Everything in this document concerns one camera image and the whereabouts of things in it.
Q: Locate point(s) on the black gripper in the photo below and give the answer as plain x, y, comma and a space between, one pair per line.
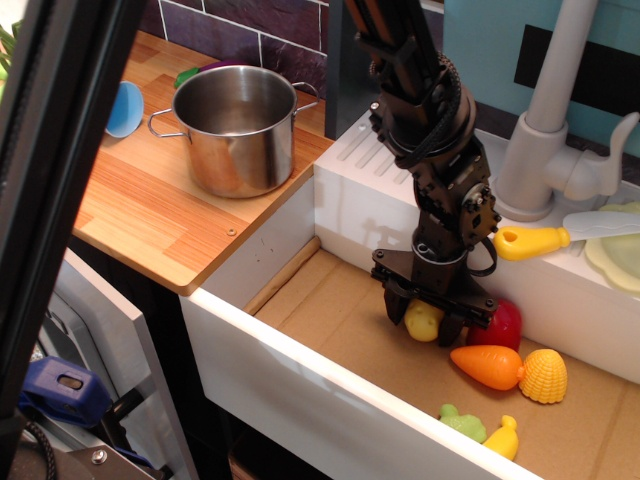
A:
450, 286

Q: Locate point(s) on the yellow toy potato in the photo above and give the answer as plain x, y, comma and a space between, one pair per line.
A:
422, 320

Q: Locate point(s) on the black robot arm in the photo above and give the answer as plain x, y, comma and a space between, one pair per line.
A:
426, 118

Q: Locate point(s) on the stainless steel pot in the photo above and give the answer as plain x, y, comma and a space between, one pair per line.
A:
237, 126

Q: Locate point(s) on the red toy pepper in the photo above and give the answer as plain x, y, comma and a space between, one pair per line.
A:
505, 328

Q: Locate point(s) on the orange toy carrot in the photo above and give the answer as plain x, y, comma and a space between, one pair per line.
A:
497, 367

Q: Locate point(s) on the green toy lettuce piece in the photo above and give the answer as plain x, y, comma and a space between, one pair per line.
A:
467, 424

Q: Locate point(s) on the yellow toy corn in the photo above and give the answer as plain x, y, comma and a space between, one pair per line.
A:
545, 377

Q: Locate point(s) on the white toy sink basin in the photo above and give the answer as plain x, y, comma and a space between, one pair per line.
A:
322, 371

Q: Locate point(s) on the yellow toy banana piece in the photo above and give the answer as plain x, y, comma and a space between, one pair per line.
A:
504, 441

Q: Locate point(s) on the grey toy faucet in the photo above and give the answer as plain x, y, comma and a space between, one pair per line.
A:
537, 161

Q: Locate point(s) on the pale green toy plate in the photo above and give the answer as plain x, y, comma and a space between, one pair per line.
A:
617, 260

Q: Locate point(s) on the grey oven door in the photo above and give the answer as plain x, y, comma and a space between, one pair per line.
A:
89, 323

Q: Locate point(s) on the purple toy eggplant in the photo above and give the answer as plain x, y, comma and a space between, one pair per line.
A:
186, 75

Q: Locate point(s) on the light blue plastic cup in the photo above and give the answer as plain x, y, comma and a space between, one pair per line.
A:
127, 111

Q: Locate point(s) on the blue plastic clamp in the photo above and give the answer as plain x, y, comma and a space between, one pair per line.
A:
64, 391

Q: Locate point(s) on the magenta wooden toy radish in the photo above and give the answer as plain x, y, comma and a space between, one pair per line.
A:
8, 40

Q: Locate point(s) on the yellow handled toy knife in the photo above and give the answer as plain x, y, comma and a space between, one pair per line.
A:
516, 243

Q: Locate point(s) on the black metal bracket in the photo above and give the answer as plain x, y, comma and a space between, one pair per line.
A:
102, 462

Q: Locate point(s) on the black camera frame post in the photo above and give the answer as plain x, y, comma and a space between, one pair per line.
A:
65, 73

